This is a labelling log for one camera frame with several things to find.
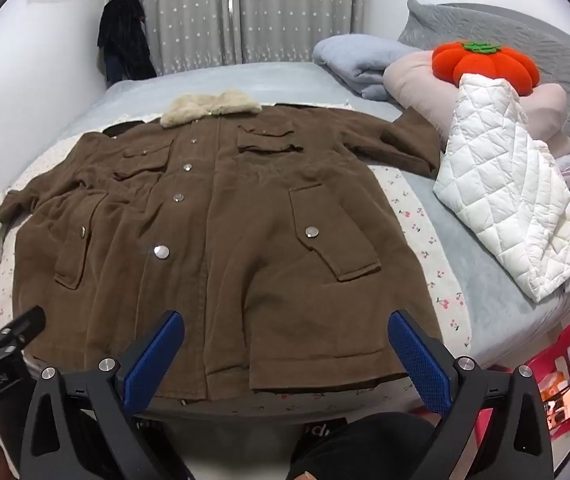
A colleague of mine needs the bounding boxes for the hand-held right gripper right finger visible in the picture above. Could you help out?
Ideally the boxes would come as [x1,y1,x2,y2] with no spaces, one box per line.
[387,309,554,480]

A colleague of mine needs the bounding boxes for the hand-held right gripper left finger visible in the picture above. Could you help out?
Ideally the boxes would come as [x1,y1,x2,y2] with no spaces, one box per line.
[20,309,196,480]

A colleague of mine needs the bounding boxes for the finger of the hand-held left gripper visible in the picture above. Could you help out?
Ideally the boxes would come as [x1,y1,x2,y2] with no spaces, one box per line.
[0,306,47,357]

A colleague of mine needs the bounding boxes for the brown coat with fleece collar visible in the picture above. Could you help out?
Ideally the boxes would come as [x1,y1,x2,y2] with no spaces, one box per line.
[0,91,448,403]

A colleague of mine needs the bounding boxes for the dark hanging clothes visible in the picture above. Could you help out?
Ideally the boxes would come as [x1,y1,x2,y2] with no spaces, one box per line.
[97,0,158,86]

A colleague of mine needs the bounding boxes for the person's dark pants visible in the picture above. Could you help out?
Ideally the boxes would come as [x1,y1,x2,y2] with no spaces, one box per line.
[285,412,441,480]

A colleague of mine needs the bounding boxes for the cherry print bed sheet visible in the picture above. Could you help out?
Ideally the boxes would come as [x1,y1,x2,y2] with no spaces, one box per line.
[0,110,477,413]

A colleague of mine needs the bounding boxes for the white quilted jacket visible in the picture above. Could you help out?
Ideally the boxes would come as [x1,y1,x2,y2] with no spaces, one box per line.
[432,73,570,304]

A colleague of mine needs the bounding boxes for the pink pillow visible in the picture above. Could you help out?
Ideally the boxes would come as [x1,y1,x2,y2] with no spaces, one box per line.
[382,50,570,158]

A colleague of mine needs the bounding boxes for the orange pumpkin cushion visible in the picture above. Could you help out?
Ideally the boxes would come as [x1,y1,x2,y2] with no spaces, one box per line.
[431,41,537,97]

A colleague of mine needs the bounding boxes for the bed with grey sheet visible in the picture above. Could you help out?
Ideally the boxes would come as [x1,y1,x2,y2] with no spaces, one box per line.
[0,60,570,411]

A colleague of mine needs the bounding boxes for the light blue folded blanket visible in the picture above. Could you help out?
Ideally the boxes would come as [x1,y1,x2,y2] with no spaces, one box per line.
[312,35,423,101]

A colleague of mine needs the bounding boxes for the grey quilted headboard cover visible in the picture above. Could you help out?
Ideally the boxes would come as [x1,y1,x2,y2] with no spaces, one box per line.
[397,0,570,181]

